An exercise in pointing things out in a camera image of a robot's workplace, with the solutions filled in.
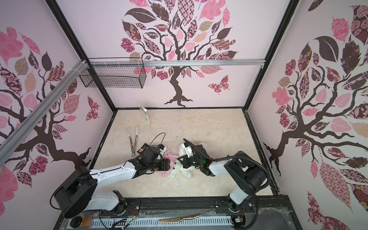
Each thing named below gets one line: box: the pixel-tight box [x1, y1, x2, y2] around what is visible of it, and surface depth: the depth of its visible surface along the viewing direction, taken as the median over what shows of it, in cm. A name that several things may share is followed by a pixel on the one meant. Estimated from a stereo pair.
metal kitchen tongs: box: [128, 125, 140, 158], surface depth 100 cm
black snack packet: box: [136, 142, 150, 155], surface depth 97 cm
